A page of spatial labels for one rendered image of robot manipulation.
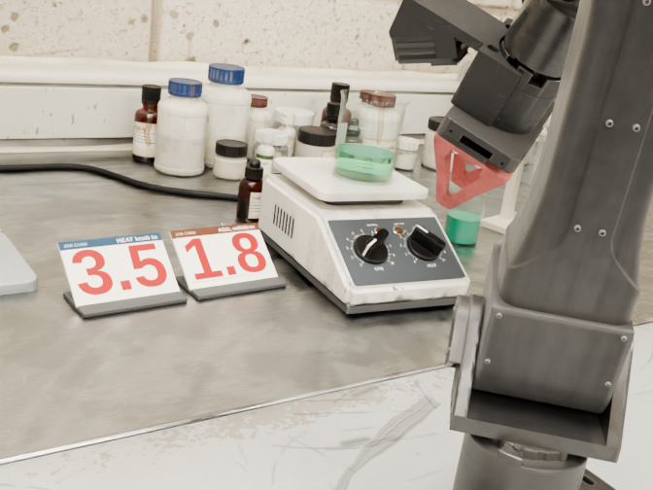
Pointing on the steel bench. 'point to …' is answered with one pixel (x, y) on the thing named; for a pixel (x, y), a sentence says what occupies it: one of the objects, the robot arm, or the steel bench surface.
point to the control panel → (366, 274)
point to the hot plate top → (409, 190)
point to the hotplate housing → (274, 221)
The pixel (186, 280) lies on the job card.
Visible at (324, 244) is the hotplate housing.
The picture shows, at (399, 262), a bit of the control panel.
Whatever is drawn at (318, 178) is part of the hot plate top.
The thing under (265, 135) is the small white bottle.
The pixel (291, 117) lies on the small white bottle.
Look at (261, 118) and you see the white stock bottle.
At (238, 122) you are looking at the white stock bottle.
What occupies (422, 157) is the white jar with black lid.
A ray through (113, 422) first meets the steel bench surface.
